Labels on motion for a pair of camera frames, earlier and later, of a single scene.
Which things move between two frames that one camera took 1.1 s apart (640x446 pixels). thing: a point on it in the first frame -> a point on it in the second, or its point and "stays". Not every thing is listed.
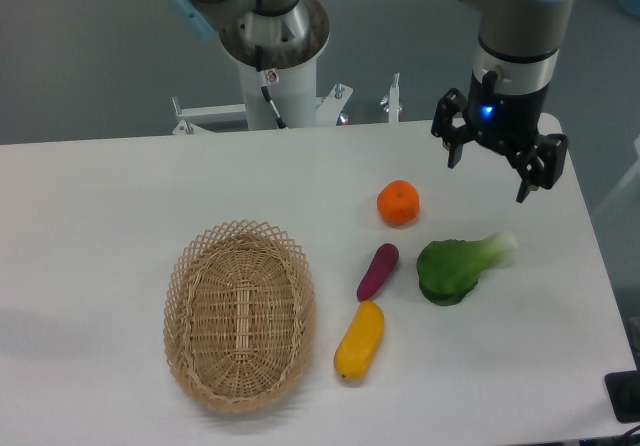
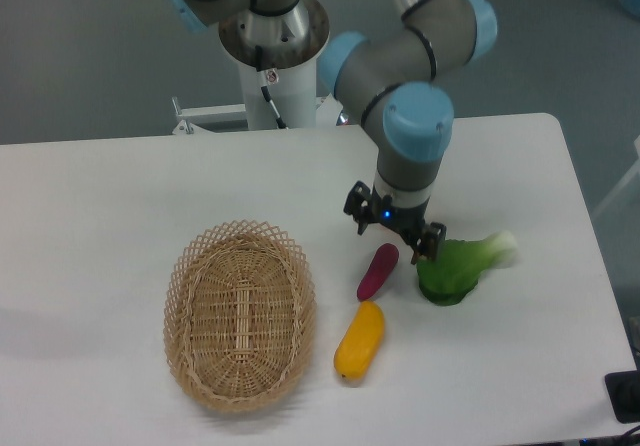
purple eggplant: x=381 y=265 stays
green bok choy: x=448 y=269 stays
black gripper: x=508 y=122 -> x=408 y=221
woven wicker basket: x=239 y=315 stays
